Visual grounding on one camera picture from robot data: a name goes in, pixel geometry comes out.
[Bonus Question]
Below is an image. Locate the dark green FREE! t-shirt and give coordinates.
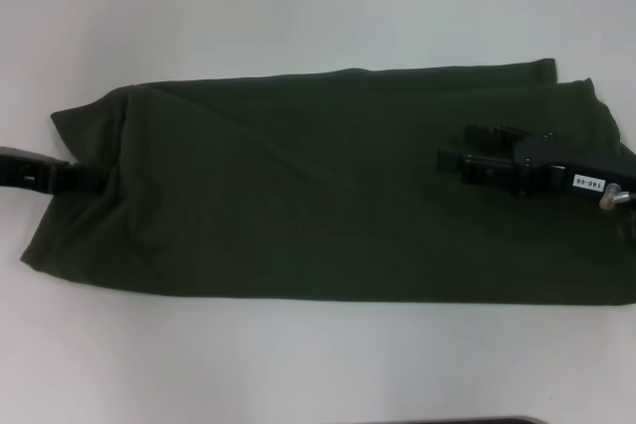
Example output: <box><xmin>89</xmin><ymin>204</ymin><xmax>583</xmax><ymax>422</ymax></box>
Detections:
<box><xmin>19</xmin><ymin>57</ymin><xmax>636</xmax><ymax>307</ymax></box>

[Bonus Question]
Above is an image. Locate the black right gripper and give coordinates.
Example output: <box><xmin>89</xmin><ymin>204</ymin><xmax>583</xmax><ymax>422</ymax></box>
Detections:
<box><xmin>436</xmin><ymin>124</ymin><xmax>636</xmax><ymax>202</ymax></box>

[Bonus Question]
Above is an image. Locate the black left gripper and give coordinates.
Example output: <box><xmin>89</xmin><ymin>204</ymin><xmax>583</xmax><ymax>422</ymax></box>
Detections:
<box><xmin>0</xmin><ymin>145</ymin><xmax>108</xmax><ymax>196</ymax></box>

